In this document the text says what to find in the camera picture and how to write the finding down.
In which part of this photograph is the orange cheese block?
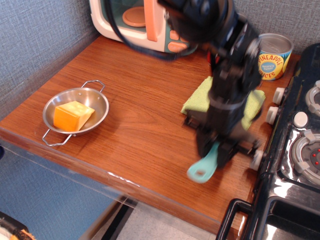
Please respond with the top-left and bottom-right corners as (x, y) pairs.
(53, 101), (95, 132)

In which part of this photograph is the black toy stove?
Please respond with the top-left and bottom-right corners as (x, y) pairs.
(216, 43), (320, 240)

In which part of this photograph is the pineapple slices can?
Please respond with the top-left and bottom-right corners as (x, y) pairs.
(258, 33), (294, 81)

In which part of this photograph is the teal dish brush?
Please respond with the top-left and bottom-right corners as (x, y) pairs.
(187, 142), (220, 184)

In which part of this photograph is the tomato sauce can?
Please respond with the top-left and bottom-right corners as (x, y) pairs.
(207, 51), (220, 72)

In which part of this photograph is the white stove knob bottom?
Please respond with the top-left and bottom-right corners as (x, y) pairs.
(249, 150), (264, 171)

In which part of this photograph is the steel pan with handles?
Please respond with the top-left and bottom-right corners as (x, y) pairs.
(42, 80), (110, 147)

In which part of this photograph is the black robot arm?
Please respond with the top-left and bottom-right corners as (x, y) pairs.
(159, 0), (261, 168)

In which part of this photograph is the white stove knob top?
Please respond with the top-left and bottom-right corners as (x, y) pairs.
(272, 87), (286, 105)

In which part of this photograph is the white stove knob middle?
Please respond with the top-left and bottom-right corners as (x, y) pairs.
(265, 106), (279, 125)

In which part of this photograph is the white stove knob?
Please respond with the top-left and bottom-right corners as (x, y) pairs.
(265, 106), (279, 125)
(272, 87), (286, 105)
(249, 150), (264, 171)

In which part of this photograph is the orange object bottom left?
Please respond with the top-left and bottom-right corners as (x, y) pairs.
(0, 226), (36, 240)

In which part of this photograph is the green folded cloth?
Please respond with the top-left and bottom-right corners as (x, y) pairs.
(180, 76), (266, 130)

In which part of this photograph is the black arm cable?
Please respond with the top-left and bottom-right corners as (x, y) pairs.
(104, 0), (191, 62)

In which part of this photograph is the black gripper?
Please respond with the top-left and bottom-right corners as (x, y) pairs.
(184, 96), (261, 169)

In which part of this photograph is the toy microwave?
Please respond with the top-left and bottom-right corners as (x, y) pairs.
(88, 0), (198, 56)

